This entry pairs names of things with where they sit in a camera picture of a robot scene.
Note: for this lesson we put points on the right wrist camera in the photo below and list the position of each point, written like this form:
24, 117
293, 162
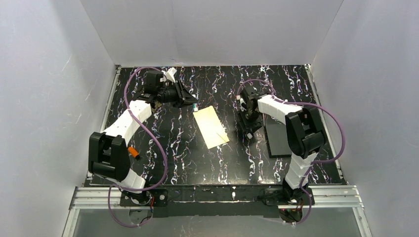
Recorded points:
242, 100

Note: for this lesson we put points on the cream paper envelope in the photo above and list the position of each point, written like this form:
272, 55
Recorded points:
211, 128

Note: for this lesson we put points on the black rectangular block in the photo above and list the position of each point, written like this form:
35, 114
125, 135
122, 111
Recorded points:
276, 140

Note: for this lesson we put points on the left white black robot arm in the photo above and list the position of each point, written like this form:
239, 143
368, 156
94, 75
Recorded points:
108, 156

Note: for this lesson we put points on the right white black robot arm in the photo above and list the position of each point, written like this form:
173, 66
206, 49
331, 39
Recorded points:
304, 129

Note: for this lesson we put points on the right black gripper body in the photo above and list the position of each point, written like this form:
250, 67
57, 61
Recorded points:
248, 124

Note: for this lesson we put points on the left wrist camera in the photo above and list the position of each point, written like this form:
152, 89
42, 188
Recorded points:
169, 75

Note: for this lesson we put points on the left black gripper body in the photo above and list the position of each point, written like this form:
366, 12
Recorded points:
178, 94

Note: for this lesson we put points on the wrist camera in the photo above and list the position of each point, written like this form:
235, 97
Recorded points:
169, 75
242, 100

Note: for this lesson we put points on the aluminium frame rail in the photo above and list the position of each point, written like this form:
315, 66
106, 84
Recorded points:
338, 210

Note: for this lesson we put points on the orange handled screwdriver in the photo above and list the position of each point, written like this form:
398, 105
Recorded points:
134, 153

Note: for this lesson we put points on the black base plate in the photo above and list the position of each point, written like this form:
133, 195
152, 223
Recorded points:
221, 200

